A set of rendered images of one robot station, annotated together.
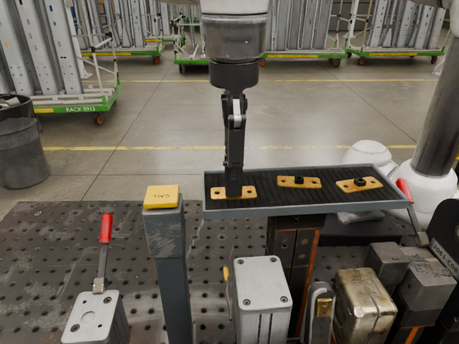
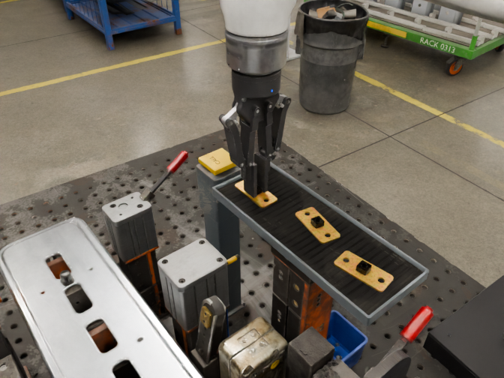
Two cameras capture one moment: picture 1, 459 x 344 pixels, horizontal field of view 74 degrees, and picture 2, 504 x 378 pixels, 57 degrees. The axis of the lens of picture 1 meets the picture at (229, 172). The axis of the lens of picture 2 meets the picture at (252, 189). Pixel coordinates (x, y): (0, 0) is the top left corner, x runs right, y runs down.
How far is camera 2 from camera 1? 0.59 m
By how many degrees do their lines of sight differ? 46
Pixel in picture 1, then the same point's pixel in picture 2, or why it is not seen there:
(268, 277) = (197, 264)
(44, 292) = (194, 199)
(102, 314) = (129, 210)
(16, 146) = (325, 64)
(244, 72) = (241, 82)
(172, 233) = (210, 196)
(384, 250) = (307, 339)
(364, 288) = (251, 341)
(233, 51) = (232, 61)
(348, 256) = not seen: outside the picture
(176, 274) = (214, 236)
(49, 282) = not seen: hidden behind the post
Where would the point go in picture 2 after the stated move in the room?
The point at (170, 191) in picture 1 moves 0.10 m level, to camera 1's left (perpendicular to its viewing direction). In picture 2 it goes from (225, 160) to (201, 139)
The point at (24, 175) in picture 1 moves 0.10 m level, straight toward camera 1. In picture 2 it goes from (319, 98) to (316, 104)
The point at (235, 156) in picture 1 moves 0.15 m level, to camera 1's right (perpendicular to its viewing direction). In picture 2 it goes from (232, 154) to (287, 202)
